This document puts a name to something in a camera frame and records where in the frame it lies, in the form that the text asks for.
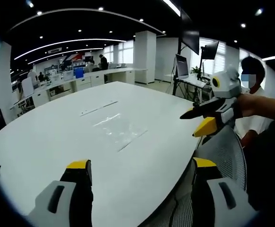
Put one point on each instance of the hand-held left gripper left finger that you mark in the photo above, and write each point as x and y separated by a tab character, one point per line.
64	203

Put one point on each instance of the metal equipment stand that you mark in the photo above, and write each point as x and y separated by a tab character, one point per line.
187	91

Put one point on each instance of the large black wall monitor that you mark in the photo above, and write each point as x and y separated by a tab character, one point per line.
190	41

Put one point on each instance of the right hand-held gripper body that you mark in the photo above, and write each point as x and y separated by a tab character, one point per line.
226	82

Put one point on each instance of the green potted plant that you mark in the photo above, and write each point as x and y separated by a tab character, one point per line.
196	70

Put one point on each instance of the grey mesh office chair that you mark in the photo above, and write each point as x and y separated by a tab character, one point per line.
222	146

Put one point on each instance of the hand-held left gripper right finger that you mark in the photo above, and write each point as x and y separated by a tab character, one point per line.
222	201

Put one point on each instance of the clear resealable plastic bag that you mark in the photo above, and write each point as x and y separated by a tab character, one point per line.
117	127

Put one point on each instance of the blue storage box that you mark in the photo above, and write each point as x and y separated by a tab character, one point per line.
79	72

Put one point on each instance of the long white office counter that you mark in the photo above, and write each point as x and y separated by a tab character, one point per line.
92	76

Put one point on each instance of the person's dark clothing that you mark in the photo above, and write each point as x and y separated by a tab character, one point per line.
269	160

